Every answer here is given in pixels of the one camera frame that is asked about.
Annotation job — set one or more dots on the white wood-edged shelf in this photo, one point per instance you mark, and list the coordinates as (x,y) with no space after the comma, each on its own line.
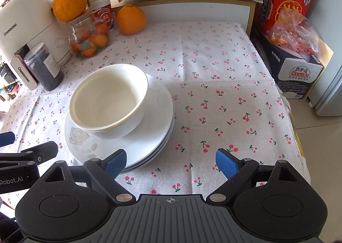
(200,10)

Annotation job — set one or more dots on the cherry print tablecloth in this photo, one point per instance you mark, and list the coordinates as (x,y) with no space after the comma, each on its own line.
(213,72)

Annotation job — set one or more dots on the clear jar with dark contents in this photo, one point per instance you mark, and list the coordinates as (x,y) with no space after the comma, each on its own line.
(44,69)

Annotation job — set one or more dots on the silver refrigerator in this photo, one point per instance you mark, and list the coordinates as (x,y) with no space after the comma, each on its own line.
(331,72)

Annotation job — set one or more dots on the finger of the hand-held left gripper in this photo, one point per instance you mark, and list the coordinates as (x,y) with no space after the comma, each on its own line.
(6,138)
(40,152)

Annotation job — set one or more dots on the plastic bag of oranges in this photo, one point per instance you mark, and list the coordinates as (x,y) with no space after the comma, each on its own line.
(296,34)

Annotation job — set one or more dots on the large orange with leaves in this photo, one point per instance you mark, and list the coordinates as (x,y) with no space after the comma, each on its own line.
(69,5)

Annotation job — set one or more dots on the glass jar of small oranges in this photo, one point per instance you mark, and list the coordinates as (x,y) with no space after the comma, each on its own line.
(90,37)

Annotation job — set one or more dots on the navy and white cardboard box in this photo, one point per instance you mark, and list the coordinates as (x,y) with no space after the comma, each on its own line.
(296,77)

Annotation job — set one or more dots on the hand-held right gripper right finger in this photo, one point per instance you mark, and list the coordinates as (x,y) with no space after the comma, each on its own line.
(227,162)

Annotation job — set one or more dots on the white air fryer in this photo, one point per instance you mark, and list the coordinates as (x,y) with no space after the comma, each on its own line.
(26,18)

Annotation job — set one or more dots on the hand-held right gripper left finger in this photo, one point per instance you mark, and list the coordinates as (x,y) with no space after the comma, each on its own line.
(116,162)

